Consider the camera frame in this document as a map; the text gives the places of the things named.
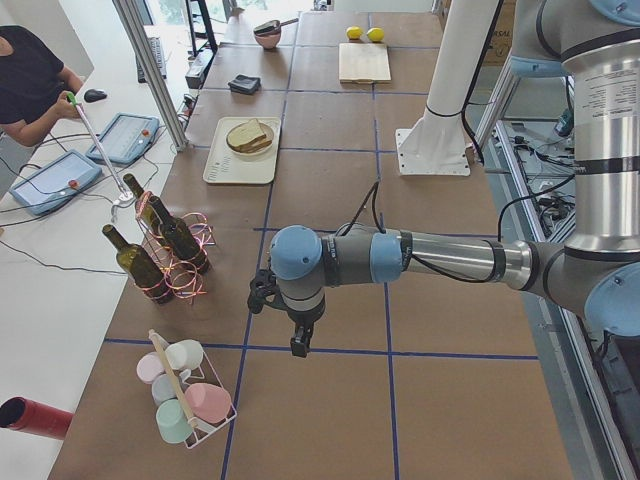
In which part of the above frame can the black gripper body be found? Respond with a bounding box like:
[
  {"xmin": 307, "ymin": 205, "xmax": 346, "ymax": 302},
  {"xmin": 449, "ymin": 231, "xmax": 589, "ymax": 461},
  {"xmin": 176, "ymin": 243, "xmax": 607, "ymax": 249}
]
[{"xmin": 272, "ymin": 269, "xmax": 325, "ymax": 328}]

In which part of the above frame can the white round plate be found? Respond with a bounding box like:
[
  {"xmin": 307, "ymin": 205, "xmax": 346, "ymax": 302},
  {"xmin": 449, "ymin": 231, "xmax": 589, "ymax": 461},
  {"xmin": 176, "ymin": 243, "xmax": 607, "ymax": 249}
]
[{"xmin": 226, "ymin": 120, "xmax": 274, "ymax": 154}]

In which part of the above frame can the bread slice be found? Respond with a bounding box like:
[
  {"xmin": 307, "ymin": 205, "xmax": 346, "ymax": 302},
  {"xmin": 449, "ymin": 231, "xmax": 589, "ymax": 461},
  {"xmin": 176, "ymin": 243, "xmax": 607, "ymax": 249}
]
[
  {"xmin": 232, "ymin": 138, "xmax": 272, "ymax": 154},
  {"xmin": 226, "ymin": 119, "xmax": 267, "ymax": 151}
]

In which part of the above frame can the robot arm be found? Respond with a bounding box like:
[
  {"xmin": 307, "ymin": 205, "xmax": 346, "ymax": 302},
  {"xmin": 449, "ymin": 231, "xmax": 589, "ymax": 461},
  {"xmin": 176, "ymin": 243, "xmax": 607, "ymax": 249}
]
[{"xmin": 248, "ymin": 1, "xmax": 639, "ymax": 357}]

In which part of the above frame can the cream bear tray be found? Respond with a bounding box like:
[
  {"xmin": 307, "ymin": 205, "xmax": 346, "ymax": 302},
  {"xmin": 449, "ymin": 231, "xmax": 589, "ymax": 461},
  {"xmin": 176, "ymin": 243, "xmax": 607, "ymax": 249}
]
[{"xmin": 202, "ymin": 117, "xmax": 281, "ymax": 185}]

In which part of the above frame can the salmon pink cup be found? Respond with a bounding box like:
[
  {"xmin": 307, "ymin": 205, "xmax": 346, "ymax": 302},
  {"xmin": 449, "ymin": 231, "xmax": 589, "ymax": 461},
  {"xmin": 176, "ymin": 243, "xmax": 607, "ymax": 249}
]
[{"xmin": 185, "ymin": 383, "xmax": 232, "ymax": 424}]

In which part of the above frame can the white cup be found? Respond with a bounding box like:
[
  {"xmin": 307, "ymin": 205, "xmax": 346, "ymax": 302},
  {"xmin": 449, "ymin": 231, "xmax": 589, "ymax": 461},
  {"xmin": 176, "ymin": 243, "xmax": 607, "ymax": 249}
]
[{"xmin": 165, "ymin": 339, "xmax": 204, "ymax": 370}]

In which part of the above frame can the grey cup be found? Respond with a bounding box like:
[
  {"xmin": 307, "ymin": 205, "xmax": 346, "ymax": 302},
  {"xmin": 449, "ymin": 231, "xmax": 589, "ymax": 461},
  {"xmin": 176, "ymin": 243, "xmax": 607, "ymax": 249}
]
[{"xmin": 151, "ymin": 374, "xmax": 176, "ymax": 406}]

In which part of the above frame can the mint green cup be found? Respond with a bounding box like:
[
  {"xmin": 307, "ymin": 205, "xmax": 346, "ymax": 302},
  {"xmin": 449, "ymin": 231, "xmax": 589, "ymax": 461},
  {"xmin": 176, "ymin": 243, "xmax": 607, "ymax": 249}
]
[{"xmin": 155, "ymin": 399, "xmax": 193, "ymax": 444}]

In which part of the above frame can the lilac pink cup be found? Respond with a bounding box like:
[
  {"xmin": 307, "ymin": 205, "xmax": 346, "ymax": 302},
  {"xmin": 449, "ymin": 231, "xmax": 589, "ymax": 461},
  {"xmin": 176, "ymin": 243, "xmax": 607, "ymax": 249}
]
[{"xmin": 136, "ymin": 352, "xmax": 165, "ymax": 385}]

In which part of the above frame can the middle dark wine bottle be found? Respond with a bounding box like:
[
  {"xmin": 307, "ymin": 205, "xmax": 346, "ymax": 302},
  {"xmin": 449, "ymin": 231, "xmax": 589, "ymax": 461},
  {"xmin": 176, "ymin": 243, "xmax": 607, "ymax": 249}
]
[{"xmin": 149, "ymin": 195, "xmax": 210, "ymax": 274}]

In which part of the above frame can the front green wine bottle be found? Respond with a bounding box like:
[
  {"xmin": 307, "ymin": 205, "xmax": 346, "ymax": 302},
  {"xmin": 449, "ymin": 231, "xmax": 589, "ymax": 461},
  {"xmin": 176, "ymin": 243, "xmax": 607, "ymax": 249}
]
[{"xmin": 102, "ymin": 224, "xmax": 174, "ymax": 304}]

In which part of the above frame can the green wine bottle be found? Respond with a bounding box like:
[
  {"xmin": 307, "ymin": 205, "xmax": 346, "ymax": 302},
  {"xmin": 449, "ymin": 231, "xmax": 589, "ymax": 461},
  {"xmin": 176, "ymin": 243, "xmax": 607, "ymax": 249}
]
[
  {"xmin": 102, "ymin": 224, "xmax": 174, "ymax": 304},
  {"xmin": 123, "ymin": 173, "xmax": 161, "ymax": 238}
]

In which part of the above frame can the rear green wine bottle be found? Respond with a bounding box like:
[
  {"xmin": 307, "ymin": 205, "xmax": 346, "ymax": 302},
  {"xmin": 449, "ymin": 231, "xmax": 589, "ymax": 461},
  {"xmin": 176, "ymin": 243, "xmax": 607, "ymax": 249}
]
[{"xmin": 123, "ymin": 173, "xmax": 161, "ymax": 238}]

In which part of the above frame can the silver grabber stick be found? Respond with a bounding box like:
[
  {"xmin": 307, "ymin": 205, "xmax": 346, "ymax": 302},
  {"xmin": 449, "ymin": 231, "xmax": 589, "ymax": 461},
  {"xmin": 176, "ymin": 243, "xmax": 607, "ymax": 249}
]
[{"xmin": 65, "ymin": 91, "xmax": 136, "ymax": 224}]

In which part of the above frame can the grey folded cloth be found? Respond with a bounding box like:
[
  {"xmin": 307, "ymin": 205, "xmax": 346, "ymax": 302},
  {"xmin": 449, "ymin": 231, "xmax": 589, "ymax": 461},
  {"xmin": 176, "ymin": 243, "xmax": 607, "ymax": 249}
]
[{"xmin": 228, "ymin": 74, "xmax": 261, "ymax": 95}]

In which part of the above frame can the far teach pendant tablet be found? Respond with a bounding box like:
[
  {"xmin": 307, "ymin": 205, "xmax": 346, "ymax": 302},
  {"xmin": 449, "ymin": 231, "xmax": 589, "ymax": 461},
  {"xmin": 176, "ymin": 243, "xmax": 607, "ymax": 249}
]
[{"xmin": 98, "ymin": 113, "xmax": 160, "ymax": 166}]

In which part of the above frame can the teach pendant tablet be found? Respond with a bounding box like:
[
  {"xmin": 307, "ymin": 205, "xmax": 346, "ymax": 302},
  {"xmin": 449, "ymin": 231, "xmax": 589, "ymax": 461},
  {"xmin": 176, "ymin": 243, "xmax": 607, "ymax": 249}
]
[
  {"xmin": 9, "ymin": 150, "xmax": 102, "ymax": 216},
  {"xmin": 98, "ymin": 113, "xmax": 160, "ymax": 166}
]

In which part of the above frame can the wooden cutting board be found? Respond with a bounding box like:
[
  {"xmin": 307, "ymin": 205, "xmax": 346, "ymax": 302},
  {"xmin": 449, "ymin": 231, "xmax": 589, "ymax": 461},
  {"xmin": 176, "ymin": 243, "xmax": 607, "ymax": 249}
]
[{"xmin": 338, "ymin": 43, "xmax": 391, "ymax": 84}]

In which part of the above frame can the near teach pendant tablet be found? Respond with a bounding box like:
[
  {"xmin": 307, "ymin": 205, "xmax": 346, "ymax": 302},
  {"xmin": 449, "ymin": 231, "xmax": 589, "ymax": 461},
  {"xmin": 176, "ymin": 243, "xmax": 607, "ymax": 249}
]
[{"xmin": 9, "ymin": 150, "xmax": 102, "ymax": 216}]

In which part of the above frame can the pink bowl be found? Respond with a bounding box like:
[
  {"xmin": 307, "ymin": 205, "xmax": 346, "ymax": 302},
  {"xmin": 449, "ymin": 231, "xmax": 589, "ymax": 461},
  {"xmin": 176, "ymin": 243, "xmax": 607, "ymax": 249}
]
[{"xmin": 253, "ymin": 20, "xmax": 281, "ymax": 49}]

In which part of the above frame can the left yellow lemon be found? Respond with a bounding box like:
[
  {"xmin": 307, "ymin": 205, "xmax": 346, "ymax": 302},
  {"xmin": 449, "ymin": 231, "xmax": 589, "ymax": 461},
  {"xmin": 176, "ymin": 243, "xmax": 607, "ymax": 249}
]
[{"xmin": 346, "ymin": 26, "xmax": 363, "ymax": 41}]

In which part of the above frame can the yellow lemon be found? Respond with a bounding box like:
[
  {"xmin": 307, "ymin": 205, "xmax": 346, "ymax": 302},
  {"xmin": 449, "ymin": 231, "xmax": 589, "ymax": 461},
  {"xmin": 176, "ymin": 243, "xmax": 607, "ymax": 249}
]
[
  {"xmin": 366, "ymin": 27, "xmax": 385, "ymax": 43},
  {"xmin": 346, "ymin": 26, "xmax": 363, "ymax": 41}
]

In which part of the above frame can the red cylinder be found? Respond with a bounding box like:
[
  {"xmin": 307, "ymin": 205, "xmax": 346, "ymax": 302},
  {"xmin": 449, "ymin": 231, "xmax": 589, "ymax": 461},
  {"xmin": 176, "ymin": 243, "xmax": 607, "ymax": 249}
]
[{"xmin": 1, "ymin": 397, "xmax": 74, "ymax": 440}]

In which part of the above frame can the right yellow lemon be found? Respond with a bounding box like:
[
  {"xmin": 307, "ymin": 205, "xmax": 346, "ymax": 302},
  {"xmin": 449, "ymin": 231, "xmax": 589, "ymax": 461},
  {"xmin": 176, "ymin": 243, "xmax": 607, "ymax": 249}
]
[{"xmin": 366, "ymin": 27, "xmax": 385, "ymax": 43}]

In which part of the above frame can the black computer mouse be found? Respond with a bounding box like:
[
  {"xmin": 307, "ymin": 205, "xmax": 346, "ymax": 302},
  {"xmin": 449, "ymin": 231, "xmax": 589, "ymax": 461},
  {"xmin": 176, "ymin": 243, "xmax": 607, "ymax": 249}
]
[{"xmin": 83, "ymin": 88, "xmax": 108, "ymax": 103}]

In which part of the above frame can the black keyboard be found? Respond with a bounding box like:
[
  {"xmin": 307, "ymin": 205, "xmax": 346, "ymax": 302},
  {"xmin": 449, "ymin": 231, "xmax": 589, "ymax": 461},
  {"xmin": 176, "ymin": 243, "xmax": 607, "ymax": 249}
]
[{"xmin": 136, "ymin": 36, "xmax": 168, "ymax": 84}]

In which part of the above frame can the cardboard box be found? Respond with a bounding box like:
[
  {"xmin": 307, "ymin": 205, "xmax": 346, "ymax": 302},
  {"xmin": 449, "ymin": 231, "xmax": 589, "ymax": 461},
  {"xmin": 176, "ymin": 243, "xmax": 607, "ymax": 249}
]
[{"xmin": 483, "ymin": 0, "xmax": 516, "ymax": 66}]

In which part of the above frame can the person in black shirt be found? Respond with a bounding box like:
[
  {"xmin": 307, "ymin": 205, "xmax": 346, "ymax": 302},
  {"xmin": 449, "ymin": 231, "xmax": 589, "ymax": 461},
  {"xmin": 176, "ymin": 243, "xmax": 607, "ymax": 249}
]
[{"xmin": 1, "ymin": 25, "xmax": 84, "ymax": 147}]

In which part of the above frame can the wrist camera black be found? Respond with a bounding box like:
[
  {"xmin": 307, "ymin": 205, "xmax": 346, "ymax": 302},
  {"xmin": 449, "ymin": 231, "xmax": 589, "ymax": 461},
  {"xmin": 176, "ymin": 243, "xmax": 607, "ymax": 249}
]
[{"xmin": 247, "ymin": 269, "xmax": 282, "ymax": 314}]

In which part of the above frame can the white wire cup rack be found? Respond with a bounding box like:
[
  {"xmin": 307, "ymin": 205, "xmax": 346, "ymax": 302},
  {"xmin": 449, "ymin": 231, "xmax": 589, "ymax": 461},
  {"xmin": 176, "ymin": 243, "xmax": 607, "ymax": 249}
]
[{"xmin": 136, "ymin": 330, "xmax": 237, "ymax": 449}]

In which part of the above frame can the copper wire bottle rack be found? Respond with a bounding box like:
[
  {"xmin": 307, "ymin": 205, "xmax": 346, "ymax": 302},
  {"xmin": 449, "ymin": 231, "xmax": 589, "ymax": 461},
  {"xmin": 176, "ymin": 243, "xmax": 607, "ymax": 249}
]
[{"xmin": 135, "ymin": 191, "xmax": 216, "ymax": 303}]

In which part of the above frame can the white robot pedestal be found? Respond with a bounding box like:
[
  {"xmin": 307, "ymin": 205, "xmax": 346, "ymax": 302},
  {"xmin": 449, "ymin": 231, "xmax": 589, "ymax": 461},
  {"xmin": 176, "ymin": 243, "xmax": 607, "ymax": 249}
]
[{"xmin": 396, "ymin": 0, "xmax": 502, "ymax": 176}]

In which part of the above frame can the aluminium frame post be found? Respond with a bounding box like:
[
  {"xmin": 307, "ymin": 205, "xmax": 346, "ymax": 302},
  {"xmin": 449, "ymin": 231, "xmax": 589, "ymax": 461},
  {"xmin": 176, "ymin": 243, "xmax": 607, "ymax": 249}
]
[{"xmin": 112, "ymin": 0, "xmax": 188, "ymax": 152}]

